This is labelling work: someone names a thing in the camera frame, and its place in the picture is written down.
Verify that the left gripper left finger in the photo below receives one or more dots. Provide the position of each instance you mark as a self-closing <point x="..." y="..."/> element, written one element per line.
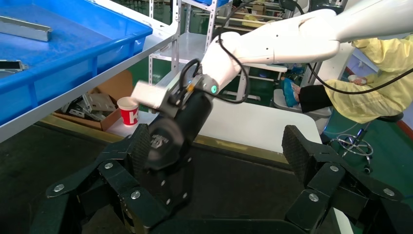
<point x="96" y="193"/>

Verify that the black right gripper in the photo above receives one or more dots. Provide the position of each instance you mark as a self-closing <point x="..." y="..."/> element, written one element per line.
<point x="174" y="139"/>

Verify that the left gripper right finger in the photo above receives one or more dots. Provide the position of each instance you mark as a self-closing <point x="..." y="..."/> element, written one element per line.
<point x="338" y="193"/>

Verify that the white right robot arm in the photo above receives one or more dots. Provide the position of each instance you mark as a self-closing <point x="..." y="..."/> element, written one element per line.
<point x="290" y="45"/>

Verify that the silver metal housing part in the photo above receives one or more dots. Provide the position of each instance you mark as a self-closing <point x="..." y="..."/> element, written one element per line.
<point x="11" y="66"/>
<point x="25" y="29"/>

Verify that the bystander bare hand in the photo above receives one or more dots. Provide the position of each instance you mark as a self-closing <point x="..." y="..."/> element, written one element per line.
<point x="361" y="81"/>

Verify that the white plastic seat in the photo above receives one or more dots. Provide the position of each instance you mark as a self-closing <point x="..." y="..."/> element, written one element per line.
<point x="319" y="115"/>

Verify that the red and white paper cup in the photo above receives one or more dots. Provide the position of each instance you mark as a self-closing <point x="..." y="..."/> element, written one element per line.
<point x="127" y="114"/>

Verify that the black stool chrome base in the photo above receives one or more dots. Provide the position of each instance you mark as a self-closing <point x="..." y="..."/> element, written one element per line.
<point x="390" y="118"/>

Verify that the black trouser leg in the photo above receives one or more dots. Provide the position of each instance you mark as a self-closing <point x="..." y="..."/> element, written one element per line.
<point x="313" y="99"/>

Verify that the person in yellow coat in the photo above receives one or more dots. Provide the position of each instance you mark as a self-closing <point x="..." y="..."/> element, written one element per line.
<point x="371" y="100"/>

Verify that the brown cardboard box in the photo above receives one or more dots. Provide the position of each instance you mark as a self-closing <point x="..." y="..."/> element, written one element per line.
<point x="113" y="87"/>

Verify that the blue shoe cover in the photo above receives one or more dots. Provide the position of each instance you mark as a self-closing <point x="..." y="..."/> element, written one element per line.
<point x="288" y="92"/>

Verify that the white background work table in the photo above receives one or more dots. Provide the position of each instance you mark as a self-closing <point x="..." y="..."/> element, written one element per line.
<point x="274" y="68"/>

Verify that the blue plastic bin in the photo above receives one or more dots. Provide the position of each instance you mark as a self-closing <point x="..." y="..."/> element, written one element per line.
<point x="80" y="48"/>

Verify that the grey metal bracket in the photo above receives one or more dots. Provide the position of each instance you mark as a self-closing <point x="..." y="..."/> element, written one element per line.
<point x="100" y="102"/>
<point x="80" y="113"/>

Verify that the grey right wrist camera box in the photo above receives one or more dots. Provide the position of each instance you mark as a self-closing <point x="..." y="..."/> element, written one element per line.
<point x="148" y="95"/>

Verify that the white perforated rack post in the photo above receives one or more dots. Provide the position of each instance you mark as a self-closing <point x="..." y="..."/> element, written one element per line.
<point x="211" y="19"/>
<point x="151" y="80"/>

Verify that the white perforated shelf post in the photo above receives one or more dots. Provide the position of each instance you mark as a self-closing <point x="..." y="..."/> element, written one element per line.
<point x="176" y="19"/>

